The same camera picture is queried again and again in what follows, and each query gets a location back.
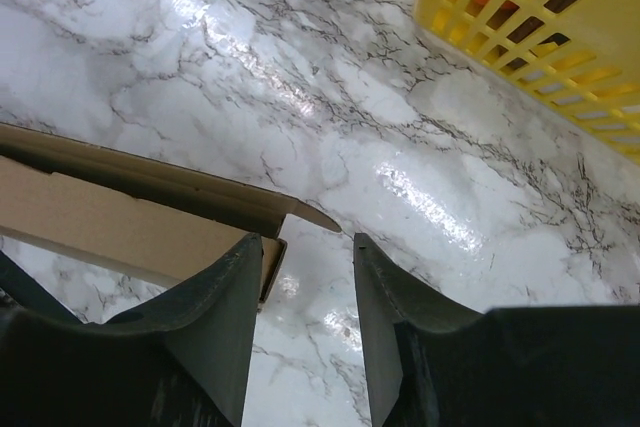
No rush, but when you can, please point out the yellow plastic basket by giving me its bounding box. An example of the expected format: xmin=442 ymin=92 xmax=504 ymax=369
xmin=414 ymin=0 xmax=639 ymax=161

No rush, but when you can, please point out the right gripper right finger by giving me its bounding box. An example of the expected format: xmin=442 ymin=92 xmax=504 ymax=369
xmin=353 ymin=233 xmax=639 ymax=426

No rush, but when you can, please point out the brown cardboard box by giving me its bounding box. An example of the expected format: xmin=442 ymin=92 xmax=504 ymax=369
xmin=1 ymin=124 xmax=338 ymax=297

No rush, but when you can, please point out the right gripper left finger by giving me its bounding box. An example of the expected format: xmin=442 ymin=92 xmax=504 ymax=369
xmin=1 ymin=234 xmax=263 ymax=426

